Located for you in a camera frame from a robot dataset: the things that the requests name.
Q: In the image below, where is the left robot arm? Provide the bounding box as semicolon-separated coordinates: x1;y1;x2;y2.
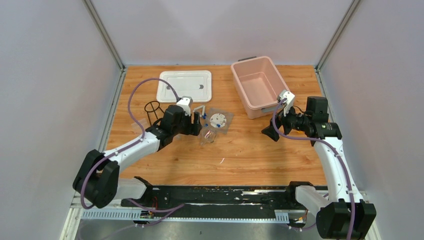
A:
72;105;203;209

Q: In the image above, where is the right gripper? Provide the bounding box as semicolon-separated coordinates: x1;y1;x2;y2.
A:
261;100;311;142

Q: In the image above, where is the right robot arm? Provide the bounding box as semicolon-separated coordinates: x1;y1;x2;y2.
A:
261;91;377;240

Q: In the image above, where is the pink plastic bin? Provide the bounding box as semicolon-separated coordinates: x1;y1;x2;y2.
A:
230;56;295;119

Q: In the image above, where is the white plastic lid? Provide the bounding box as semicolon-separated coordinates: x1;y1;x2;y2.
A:
156;70;212;103

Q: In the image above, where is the white clay triangle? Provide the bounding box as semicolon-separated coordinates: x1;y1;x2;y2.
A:
193;105;207;119

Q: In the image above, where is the black metal tripod stand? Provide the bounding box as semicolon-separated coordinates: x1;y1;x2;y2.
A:
144;100;165;126

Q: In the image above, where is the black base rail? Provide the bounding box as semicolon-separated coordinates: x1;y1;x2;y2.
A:
121;185;306;220

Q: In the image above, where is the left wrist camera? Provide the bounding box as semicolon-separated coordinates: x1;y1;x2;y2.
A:
176;96;193;117

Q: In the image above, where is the glass flask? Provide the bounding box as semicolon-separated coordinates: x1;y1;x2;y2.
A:
199;128;217;145

